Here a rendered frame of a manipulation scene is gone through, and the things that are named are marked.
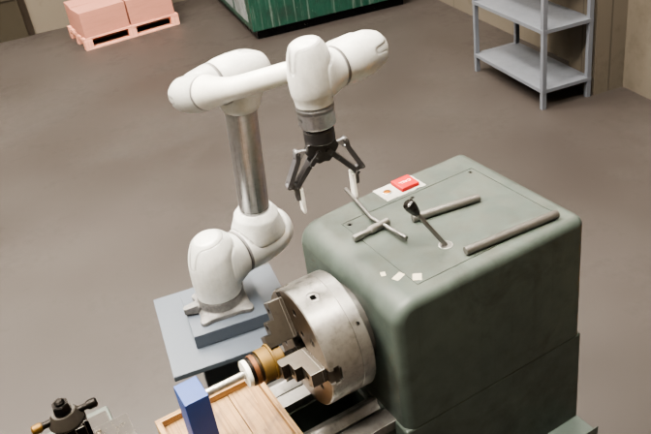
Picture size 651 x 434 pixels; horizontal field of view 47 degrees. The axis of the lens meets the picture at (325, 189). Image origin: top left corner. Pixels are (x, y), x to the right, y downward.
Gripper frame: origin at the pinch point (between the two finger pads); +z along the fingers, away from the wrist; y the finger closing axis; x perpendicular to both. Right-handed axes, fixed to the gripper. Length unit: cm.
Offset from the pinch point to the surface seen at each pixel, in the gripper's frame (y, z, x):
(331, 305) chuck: 8.4, 18.0, 17.4
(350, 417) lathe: 9, 54, 19
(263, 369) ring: 27.5, 30.1, 17.0
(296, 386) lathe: 18, 55, 1
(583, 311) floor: -132, 140, -69
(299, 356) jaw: 18.3, 29.7, 17.2
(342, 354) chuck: 9.8, 26.3, 25.3
